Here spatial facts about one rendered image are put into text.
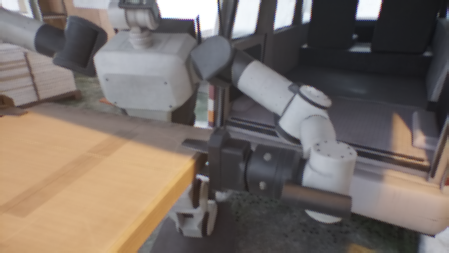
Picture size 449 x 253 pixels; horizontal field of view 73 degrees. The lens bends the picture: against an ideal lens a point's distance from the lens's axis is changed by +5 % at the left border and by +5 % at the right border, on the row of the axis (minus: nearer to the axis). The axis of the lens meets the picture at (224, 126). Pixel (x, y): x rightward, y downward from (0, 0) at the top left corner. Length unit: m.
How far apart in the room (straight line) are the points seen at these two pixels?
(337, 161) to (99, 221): 0.33
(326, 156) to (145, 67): 0.53
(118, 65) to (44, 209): 0.47
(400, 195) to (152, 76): 1.42
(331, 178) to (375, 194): 1.35
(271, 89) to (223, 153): 0.29
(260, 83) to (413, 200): 1.26
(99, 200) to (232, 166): 0.21
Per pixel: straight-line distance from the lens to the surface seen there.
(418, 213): 1.86
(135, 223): 0.40
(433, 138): 2.00
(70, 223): 0.43
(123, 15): 0.82
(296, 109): 0.69
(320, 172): 0.47
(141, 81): 0.82
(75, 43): 0.97
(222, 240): 1.79
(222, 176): 0.52
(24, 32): 1.02
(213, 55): 0.79
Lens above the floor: 1.46
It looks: 25 degrees down
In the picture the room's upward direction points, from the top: straight up
